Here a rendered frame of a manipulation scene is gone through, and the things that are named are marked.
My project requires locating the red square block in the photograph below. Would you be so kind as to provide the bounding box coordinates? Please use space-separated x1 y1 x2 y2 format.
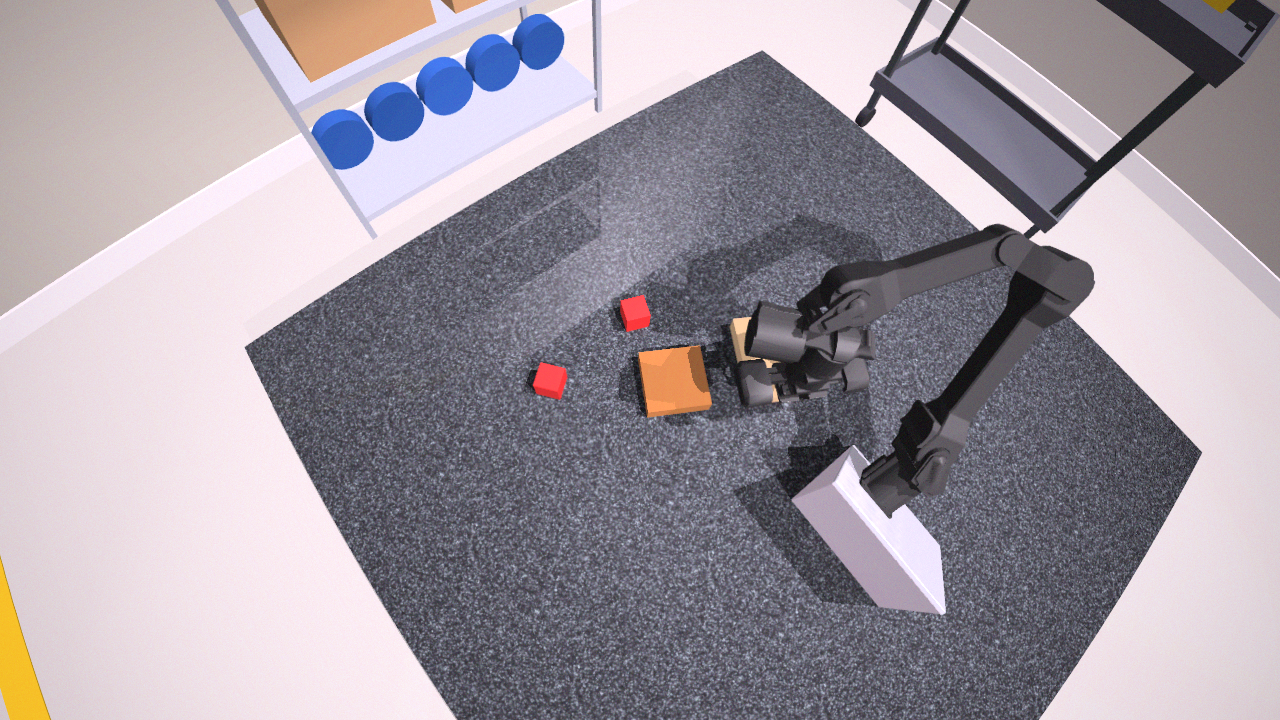
534 363 567 400
620 295 652 332

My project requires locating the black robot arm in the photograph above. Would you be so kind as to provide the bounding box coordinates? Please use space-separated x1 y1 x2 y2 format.
744 223 1096 519

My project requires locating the orange square block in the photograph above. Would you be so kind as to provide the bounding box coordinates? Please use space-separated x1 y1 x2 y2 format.
637 345 712 418

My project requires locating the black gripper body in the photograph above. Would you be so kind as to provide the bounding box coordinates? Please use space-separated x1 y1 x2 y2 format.
733 357 870 409

